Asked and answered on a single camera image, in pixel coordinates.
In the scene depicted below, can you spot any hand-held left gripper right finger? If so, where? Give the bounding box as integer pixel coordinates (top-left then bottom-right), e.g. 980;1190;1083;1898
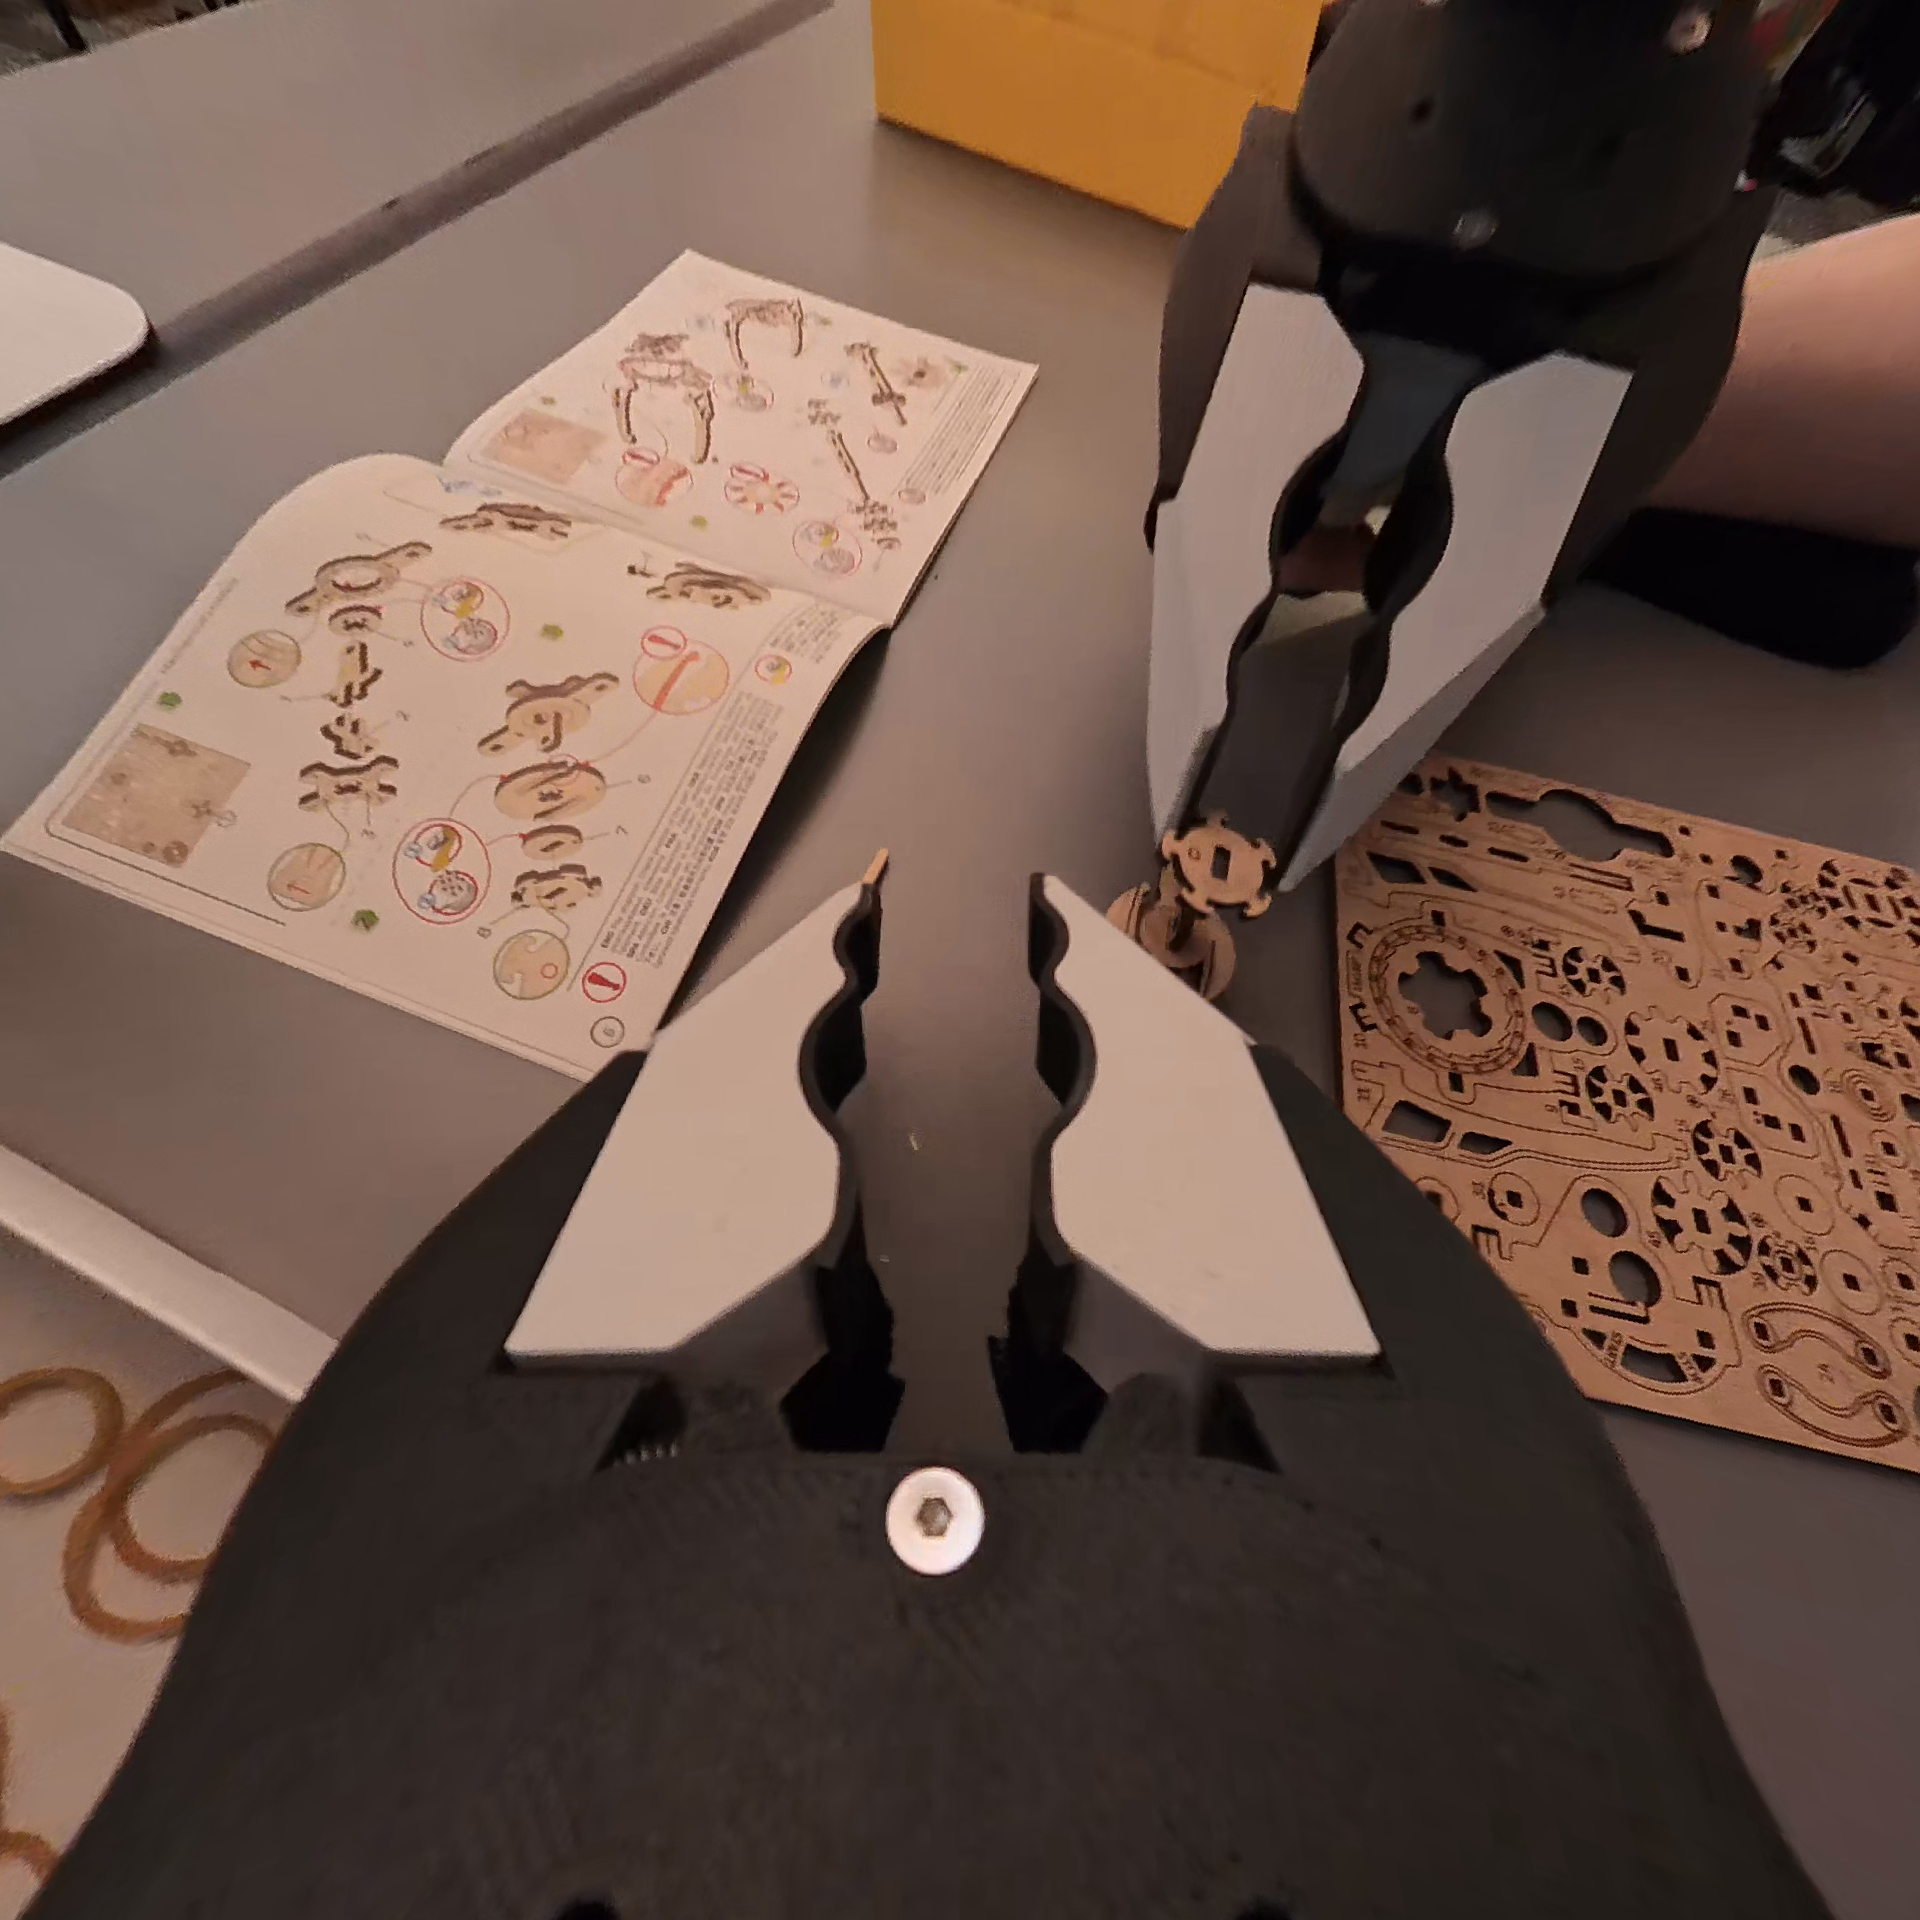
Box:
989;872;1383;1384

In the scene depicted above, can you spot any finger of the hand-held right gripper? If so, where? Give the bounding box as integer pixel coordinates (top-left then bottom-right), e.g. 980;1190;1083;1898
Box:
1142;280;1368;847
1279;356;1641;888

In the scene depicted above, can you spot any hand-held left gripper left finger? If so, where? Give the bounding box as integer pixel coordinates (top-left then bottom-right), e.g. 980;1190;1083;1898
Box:
503;882;902;1390

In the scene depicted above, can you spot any small wooden gear assembly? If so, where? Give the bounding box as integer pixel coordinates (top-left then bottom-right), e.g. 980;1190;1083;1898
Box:
1104;814;1279;1000

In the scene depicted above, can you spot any person's right forearm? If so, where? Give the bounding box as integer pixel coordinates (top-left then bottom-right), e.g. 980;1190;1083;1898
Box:
1648;209;1920;513

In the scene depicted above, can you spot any laser-cut wooden parts sheet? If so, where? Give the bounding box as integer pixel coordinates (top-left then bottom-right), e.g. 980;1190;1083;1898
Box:
1329;756;1920;1473

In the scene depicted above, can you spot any yellow cardboard box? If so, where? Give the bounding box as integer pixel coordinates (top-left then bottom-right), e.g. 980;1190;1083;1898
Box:
873;0;1333;230

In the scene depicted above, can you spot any tan rubber band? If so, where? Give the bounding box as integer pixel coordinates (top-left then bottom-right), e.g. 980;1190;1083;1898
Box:
0;1364;127;1501
57;1438;231;1648
107;1367;291;1578

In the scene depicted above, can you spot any open instruction booklet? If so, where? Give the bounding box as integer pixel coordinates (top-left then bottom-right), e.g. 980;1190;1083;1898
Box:
0;247;1040;1085

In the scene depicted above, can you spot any white flat box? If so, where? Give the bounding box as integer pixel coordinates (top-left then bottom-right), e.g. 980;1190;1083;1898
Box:
0;1142;340;1920

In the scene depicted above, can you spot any white board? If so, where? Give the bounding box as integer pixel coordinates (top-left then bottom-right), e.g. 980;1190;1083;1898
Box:
0;242;156;431

